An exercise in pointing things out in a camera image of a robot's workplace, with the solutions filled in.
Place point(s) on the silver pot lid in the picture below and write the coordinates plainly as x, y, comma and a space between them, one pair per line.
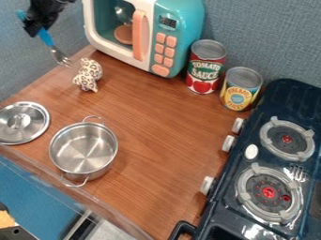
21, 122

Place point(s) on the blue fork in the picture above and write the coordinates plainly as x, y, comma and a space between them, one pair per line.
47, 38

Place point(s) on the toy microwave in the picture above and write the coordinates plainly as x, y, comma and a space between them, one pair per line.
146, 32

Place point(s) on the spotted plush toy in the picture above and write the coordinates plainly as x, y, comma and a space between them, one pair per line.
88, 75

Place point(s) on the yellow can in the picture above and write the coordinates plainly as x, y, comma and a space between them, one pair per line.
240, 89

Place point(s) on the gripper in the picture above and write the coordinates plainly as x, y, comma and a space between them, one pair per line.
44, 12

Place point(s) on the toy stove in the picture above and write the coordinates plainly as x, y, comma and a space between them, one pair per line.
267, 168

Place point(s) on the silver pot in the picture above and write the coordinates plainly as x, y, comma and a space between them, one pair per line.
83, 150

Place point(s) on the red tomato sauce can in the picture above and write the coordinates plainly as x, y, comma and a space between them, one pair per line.
205, 67

